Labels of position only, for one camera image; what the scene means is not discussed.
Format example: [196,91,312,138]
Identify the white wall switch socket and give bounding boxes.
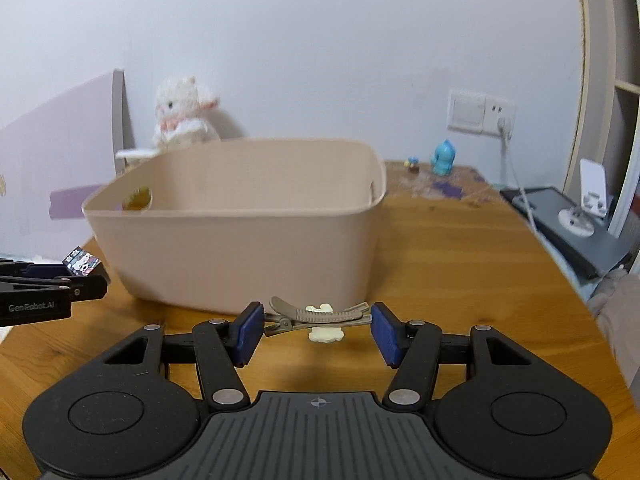
[447,89,518,139]

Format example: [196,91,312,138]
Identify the small colourful figurine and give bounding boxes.
[404,157,420,174]

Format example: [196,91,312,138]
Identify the beige plastic storage bin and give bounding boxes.
[82,139,386,314]

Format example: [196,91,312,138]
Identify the white shelf unit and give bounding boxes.
[563,0,639,237]

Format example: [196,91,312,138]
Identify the cartoon print small box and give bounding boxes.
[62,247,111,284]

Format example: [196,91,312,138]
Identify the blue figurine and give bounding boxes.
[431,140,456,176]

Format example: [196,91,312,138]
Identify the lilac bed headboard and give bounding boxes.
[1,70,124,261]

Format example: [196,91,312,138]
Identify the white plug and cable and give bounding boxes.
[496,116,542,233]

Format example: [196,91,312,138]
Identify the white plush lamb toy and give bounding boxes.
[153,76,220,152]

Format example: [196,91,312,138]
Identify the beige hair clip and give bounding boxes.
[264,297,372,344]

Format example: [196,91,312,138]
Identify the white phone stand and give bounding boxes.
[558,158,608,238]

